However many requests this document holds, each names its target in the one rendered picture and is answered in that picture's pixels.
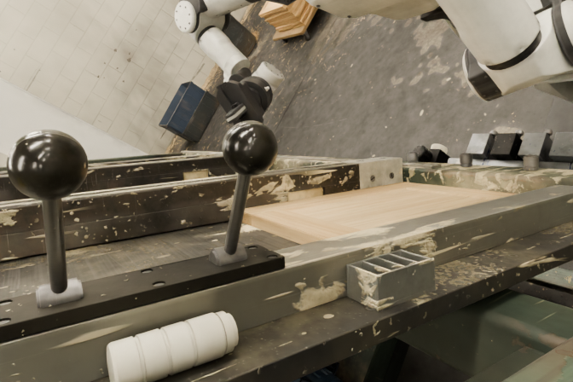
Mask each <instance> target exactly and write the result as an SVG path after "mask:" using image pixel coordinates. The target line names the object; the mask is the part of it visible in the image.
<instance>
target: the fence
mask: <svg viewBox="0 0 573 382"><path fill-rule="evenodd" d="M571 221H573V186H565V185H554V186H551V187H547V188H540V189H537V190H533V191H529V192H525V193H521V194H515V195H511V196H507V197H503V198H499V199H496V200H489V201H485V202H482V203H477V204H474V205H468V206H463V207H460V208H456V209H452V210H448V211H442V212H438V213H434V214H431V215H427V216H423V217H416V218H412V219H409V220H405V221H401V222H397V223H391V224H386V225H383V226H379V227H376V228H371V229H365V230H362V231H357V232H354V233H350V234H343V235H340V236H336V237H332V238H328V239H325V240H318V241H314V242H310V243H306V244H303V245H299V246H292V247H288V248H285V249H281V250H277V251H274V252H277V253H279V254H281V255H283V256H284V257H285V268H284V269H278V270H275V271H271V272H268V273H265V274H261V275H255V276H252V277H248V278H245V279H242V280H238V281H232V282H230V283H226V284H222V285H219V286H214V287H210V288H206V289H203V290H199V291H197V292H191V293H187V294H183V295H180V296H177V297H174V298H168V299H164V300H161V301H158V302H154V303H151V304H145V305H142V306H138V307H135V308H131V309H128V310H122V311H119V312H115V313H112V314H109V315H103V316H99V317H96V318H93V319H89V320H86V321H80V322H77V323H73V324H70V325H66V326H63V327H58V328H54V329H50V330H47V331H43V332H41V333H34V334H31V335H27V336H25V337H21V338H17V339H11V340H9V341H5V342H2V343H0V382H90V381H93V380H96V379H100V378H103V377H106V376H108V375H109V374H108V369H107V345H108V344H109V343H111V342H113V341H117V340H120V339H125V338H128V337H130V336H132V337H133V338H134V337H135V336H136V335H137V334H140V333H145V332H148V331H151V330H154V329H157V328H158V329H159V330H160V328H162V327H165V326H168V325H171V324H174V323H178V322H180V321H183V322H184V321H186V320H188V319H191V318H195V317H197V316H201V315H205V314H209V313H211V312H212V313H217V312H220V311H224V312H225V313H226V314H228V313H229V314H231V315H232V316H233V318H234V321H235V324H236V326H237V330H238V332H241V331H244V330H246V329H249V328H252V327H256V326H259V325H262V324H264V323H267V322H270V321H274V320H277V319H280V318H282V317H285V316H288V315H292V314H295V313H298V312H300V311H303V310H307V309H310V308H313V307H316V306H318V305H321V304H325V303H328V302H331V301H333V300H336V299H339V298H343V297H346V296H347V274H346V264H349V263H354V262H358V261H362V260H364V259H368V258H373V257H376V256H379V255H382V254H386V253H388V252H394V251H397V250H400V249H403V250H404V251H406V252H412V253H415V254H418V255H421V256H424V257H428V258H434V263H435V267H436V266H438V265H441V264H444V263H448V262H451V261H454V260H456V259H459V258H463V257H466V256H469V255H472V254H474V253H477V252H481V251H484V250H487V249H490V248H492V247H495V246H499V245H502V244H505V243H507V242H510V241H513V240H517V239H520V238H523V237H525V236H528V235H531V234H535V233H538V232H541V231H543V230H546V229H550V228H553V227H556V226H559V225H561V224H564V223H568V222H571Z"/></svg>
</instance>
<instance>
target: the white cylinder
mask: <svg viewBox="0 0 573 382"><path fill-rule="evenodd" d="M238 340H239V336H238V330H237V326H236V324H235V321H234V318H233V316H232V315H231V314H229V313H228V314H226V313H225V312H224V311H220V312H217V313H212V312H211V313H209V314H205V315H201V316H197V317H195V318H191V319H188V320H186V321H184V322H183V321H180V322H178V323H174V324H171V325H168V326H165V327H162V328H160V330H159V329H158V328H157V329H154V330H151V331H148V332H145V333H140V334H137V335H136V336H135V337H134V338H133V337H132V336H130V337H128V338H125V339H120V340H117V341H113V342H111V343H109V344H108V345H107V369H108V374H109V379H110V382H154V381H156V380H159V379H163V378H165V377H167V376H168V374H169V375H173V374H175V373H180V372H182V371H185V370H187V369H190V368H192V367H193V366H195V367H196V366H199V365H201V364H204V363H207V362H210V361H213V360H216V359H217V358H220V357H223V355H225V354H228V353H229V352H232V351H233V350H234V347H235V346H236V345H237V344H238Z"/></svg>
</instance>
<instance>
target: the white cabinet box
mask: <svg viewBox="0 0 573 382"><path fill-rule="evenodd" d="M35 130H59V131H62V132H64V133H67V134H68V135H70V136H72V137H73V138H75V139H76V140H77V141H78V142H79V143H80V144H81V145H82V147H83V148H84V151H85V152H86V154H87V158H88V159H107V158H117V157H129V156H139V155H149V154H147V153H144V152H143V151H141V150H139V149H138V148H135V147H133V146H131V145H130V144H128V143H126V142H123V141H121V140H119V139H118V138H117V137H115V136H112V135H110V134H108V133H106V132H105V131H103V130H100V129H98V128H96V127H95V126H94V125H92V124H89V123H87V122H85V121H83V120H82V119H79V118H77V117H75V116H74V115H72V114H70V113H68V112H66V111H64V110H62V109H60V108H58V107H56V106H54V105H53V104H51V103H49V102H47V101H45V100H43V99H41V98H39V97H37V96H35V95H33V94H32V93H30V92H28V91H26V90H23V89H22V88H20V87H18V86H16V85H14V84H12V83H10V82H9V81H7V80H5V79H3V78H0V153H4V154H6V155H8V154H9V151H10V149H11V148H12V147H13V145H14V144H15V143H16V142H17V141H18V140H19V139H20V138H21V137H23V136H24V135H26V134H28V133H30V132H32V131H35Z"/></svg>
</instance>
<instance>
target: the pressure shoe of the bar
mask: <svg viewBox="0 0 573 382"><path fill-rule="evenodd" d="M322 195H323V192H322V188H312V189H307V190H301V191H296V192H290V193H287V198H288V201H291V200H301V199H306V198H311V197H316V196H322Z"/></svg>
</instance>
